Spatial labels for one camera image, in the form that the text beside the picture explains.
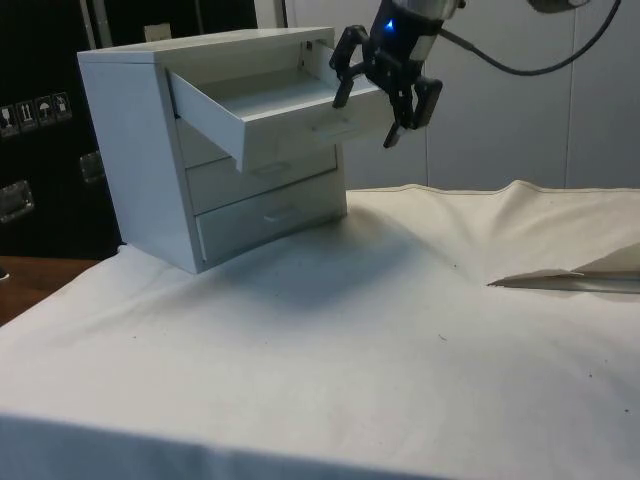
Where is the black cabinet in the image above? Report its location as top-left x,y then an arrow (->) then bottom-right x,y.
0,0 -> 259,261

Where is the white drawer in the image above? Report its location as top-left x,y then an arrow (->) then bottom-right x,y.
165,41 -> 397,174

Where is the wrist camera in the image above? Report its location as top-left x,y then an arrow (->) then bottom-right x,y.
408,0 -> 469,59

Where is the pale locker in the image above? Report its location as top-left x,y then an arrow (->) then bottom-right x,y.
256,0 -> 429,192

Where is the black cable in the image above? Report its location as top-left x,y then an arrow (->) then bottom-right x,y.
439,0 -> 624,77

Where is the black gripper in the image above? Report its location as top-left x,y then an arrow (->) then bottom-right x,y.
328,0 -> 447,150

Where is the white chest of drawers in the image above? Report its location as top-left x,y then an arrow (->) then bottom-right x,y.
77,25 -> 349,275

